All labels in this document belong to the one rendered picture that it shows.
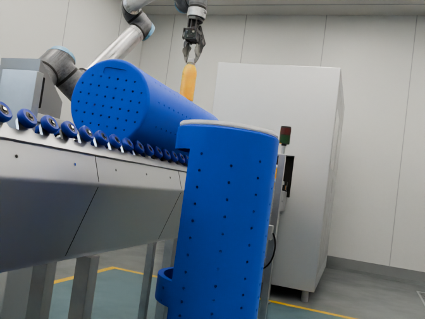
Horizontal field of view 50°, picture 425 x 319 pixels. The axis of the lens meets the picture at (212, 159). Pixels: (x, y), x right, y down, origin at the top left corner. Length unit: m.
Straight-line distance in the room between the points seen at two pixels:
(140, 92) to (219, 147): 0.42
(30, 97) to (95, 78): 0.44
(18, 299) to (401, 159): 4.99
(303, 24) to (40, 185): 5.99
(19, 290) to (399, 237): 4.86
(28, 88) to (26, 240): 0.35
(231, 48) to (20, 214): 6.04
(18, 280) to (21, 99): 1.38
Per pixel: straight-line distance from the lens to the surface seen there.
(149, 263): 2.67
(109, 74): 1.52
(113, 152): 1.33
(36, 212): 1.08
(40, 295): 1.46
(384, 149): 6.30
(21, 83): 1.17
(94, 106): 1.52
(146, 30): 2.89
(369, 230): 6.26
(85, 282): 1.37
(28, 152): 1.02
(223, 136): 1.14
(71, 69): 2.57
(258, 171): 1.17
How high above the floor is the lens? 0.88
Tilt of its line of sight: 3 degrees up
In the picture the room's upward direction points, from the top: 8 degrees clockwise
